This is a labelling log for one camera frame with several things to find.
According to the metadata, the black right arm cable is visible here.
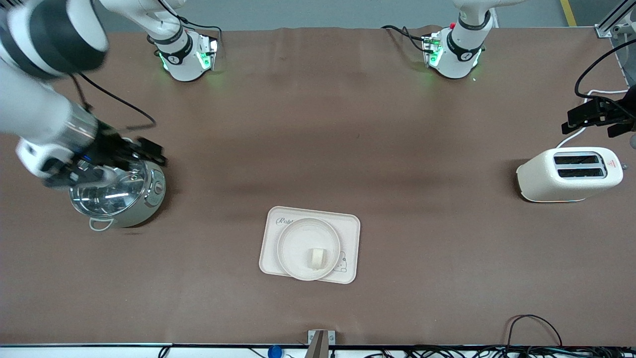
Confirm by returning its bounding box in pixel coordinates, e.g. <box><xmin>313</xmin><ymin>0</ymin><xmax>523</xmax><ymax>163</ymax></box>
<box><xmin>70</xmin><ymin>72</ymin><xmax>157</xmax><ymax>132</ymax></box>

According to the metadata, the black left base cable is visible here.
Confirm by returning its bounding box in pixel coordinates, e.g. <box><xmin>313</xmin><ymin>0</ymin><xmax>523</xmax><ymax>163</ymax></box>
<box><xmin>382</xmin><ymin>25</ymin><xmax>428</xmax><ymax>53</ymax></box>

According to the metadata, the aluminium frame profile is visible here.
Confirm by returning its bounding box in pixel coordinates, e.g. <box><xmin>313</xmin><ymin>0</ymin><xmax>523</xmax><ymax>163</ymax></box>
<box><xmin>595</xmin><ymin>0</ymin><xmax>636</xmax><ymax>38</ymax></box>

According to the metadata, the black right base cable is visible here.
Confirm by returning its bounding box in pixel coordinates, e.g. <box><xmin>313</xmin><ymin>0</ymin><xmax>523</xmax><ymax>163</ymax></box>
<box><xmin>176</xmin><ymin>17</ymin><xmax>223</xmax><ymax>33</ymax></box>

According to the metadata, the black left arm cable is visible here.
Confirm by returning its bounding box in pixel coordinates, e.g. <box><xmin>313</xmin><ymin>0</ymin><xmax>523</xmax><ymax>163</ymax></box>
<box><xmin>575</xmin><ymin>37</ymin><xmax>636</xmax><ymax>120</ymax></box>

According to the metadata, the cream rabbit print tray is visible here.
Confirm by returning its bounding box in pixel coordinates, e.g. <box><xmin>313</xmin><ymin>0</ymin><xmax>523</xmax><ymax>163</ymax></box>
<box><xmin>259</xmin><ymin>206</ymin><xmax>361</xmax><ymax>284</ymax></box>

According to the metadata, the glass pot lid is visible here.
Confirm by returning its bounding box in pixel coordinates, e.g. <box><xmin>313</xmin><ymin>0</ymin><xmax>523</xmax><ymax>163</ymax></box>
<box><xmin>70</xmin><ymin>160</ymin><xmax>150</xmax><ymax>217</ymax></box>

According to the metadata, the brown table cover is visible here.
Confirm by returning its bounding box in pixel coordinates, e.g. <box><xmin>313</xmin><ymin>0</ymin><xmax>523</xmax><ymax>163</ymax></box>
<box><xmin>0</xmin><ymin>25</ymin><xmax>636</xmax><ymax>347</ymax></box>

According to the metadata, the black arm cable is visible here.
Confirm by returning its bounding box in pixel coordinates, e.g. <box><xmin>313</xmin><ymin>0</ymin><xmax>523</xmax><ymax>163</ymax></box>
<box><xmin>575</xmin><ymin>37</ymin><xmax>636</xmax><ymax>120</ymax></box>
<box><xmin>70</xmin><ymin>72</ymin><xmax>157</xmax><ymax>132</ymax></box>

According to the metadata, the black base cable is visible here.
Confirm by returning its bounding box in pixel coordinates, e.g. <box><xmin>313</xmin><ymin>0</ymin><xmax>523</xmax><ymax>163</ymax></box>
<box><xmin>176</xmin><ymin>17</ymin><xmax>223</xmax><ymax>33</ymax></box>
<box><xmin>382</xmin><ymin>25</ymin><xmax>428</xmax><ymax>53</ymax></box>

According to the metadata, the white toaster power cable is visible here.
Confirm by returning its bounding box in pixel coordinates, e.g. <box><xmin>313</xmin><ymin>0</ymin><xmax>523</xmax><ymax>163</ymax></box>
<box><xmin>556</xmin><ymin>89</ymin><xmax>629</xmax><ymax>149</ymax></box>

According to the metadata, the round cream plate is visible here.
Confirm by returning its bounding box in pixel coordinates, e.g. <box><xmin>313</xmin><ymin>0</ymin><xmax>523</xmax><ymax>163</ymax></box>
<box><xmin>277</xmin><ymin>218</ymin><xmax>341</xmax><ymax>281</ymax></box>

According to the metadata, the cream two-slot toaster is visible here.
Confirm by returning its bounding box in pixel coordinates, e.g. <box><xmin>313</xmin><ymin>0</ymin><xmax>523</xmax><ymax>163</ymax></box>
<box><xmin>516</xmin><ymin>147</ymin><xmax>624</xmax><ymax>203</ymax></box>

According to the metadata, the grey metal bracket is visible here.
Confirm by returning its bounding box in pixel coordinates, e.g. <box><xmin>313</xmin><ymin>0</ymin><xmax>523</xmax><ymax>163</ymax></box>
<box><xmin>308</xmin><ymin>330</ymin><xmax>336</xmax><ymax>358</ymax></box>

